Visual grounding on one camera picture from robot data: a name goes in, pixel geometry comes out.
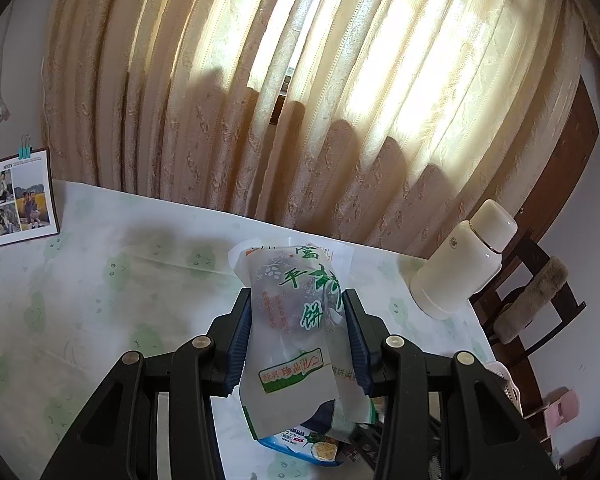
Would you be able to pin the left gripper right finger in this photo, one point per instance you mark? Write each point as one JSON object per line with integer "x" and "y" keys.
{"x": 439, "y": 409}

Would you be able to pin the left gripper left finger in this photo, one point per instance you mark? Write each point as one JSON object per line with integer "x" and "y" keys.
{"x": 115, "y": 435}

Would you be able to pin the white green pastry bag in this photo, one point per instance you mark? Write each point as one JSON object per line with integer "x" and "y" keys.
{"x": 298, "y": 356}

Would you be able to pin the white woven plastic basket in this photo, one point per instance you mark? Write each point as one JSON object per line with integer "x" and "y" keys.
{"x": 502, "y": 380}

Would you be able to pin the pink small stool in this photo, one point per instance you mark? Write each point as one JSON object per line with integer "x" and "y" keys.
{"x": 561, "y": 411}

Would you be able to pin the blue snack box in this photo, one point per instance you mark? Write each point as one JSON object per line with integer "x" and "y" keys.
{"x": 303, "y": 444}

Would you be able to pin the dark wooden chair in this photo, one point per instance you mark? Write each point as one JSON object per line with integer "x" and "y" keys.
{"x": 504, "y": 317}

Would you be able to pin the floral white tablecloth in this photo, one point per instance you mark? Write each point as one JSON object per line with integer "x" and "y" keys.
{"x": 127, "y": 272}

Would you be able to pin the white thermos jug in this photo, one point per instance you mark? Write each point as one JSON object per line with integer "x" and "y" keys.
{"x": 467, "y": 260}

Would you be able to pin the photo collage calendar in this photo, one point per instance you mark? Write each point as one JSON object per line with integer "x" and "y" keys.
{"x": 27, "y": 207}

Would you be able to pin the brown wooden door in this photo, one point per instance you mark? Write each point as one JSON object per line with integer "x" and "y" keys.
{"x": 563, "y": 170}

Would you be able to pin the beige curtain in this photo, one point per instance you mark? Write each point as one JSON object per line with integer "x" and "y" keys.
{"x": 381, "y": 122}

